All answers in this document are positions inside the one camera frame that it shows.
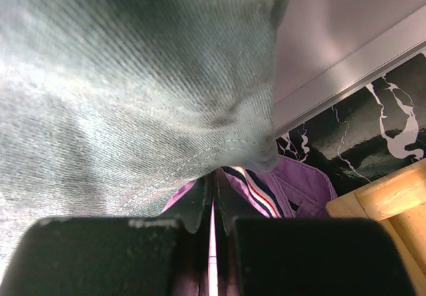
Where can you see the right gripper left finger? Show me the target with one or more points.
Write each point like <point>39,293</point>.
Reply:
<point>166,255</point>

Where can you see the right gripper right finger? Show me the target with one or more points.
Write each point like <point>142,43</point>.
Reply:
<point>302,256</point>

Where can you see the purple trousers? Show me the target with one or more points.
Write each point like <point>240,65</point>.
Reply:
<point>290,190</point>

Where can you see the wooden clothes rack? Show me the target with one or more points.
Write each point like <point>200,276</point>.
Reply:
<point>397,202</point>

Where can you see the teal t-shirt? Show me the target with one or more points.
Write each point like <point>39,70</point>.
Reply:
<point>109,106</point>

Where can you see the aluminium frame rail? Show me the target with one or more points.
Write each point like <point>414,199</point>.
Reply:
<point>388,50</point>

